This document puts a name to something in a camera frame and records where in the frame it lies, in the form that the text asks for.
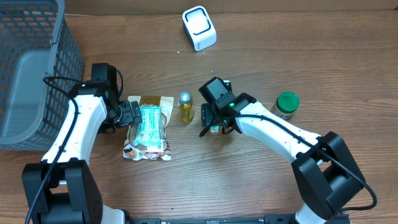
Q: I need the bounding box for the teal Kleenex tissue pack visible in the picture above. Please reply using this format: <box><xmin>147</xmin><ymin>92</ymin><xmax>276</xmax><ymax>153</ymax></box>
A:
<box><xmin>210</xmin><ymin>126</ymin><xmax>220</xmax><ymax>133</ymax></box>

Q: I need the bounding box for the yellow oil bottle silver cap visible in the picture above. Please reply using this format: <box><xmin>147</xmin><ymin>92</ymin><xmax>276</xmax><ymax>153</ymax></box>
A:
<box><xmin>178</xmin><ymin>91</ymin><xmax>194</xmax><ymax>124</ymax></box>

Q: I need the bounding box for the mint green wet wipes pack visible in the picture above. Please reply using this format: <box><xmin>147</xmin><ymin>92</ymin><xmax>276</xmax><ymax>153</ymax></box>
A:
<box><xmin>134</xmin><ymin>106</ymin><xmax>162</xmax><ymax>151</ymax></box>

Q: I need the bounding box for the brown snack packet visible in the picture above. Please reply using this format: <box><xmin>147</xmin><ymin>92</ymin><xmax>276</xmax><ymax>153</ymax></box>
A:
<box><xmin>123</xmin><ymin>96</ymin><xmax>174</xmax><ymax>161</ymax></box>

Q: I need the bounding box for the green lid glass jar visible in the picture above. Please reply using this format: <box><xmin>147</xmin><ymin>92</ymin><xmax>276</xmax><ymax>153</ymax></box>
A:
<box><xmin>271</xmin><ymin>91</ymin><xmax>300</xmax><ymax>120</ymax></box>

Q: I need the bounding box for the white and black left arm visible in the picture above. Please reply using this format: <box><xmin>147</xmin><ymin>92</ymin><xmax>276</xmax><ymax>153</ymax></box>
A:
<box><xmin>22</xmin><ymin>82</ymin><xmax>142</xmax><ymax>223</ymax></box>

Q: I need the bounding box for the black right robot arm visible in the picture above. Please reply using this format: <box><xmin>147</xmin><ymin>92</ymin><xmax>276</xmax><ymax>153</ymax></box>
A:
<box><xmin>200</xmin><ymin>90</ymin><xmax>368</xmax><ymax>223</ymax></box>

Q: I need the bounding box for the white barcode scanner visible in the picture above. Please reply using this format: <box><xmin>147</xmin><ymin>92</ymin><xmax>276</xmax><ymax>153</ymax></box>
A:
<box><xmin>182</xmin><ymin>6</ymin><xmax>217</xmax><ymax>52</ymax></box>

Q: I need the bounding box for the dark grey plastic basket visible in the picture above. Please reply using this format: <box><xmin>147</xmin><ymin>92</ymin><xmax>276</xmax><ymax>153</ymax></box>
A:
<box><xmin>1</xmin><ymin>0</ymin><xmax>84</xmax><ymax>151</ymax></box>

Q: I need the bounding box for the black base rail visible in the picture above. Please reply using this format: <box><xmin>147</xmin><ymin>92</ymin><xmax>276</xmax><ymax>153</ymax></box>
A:
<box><xmin>129</xmin><ymin>215</ymin><xmax>297</xmax><ymax>224</ymax></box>

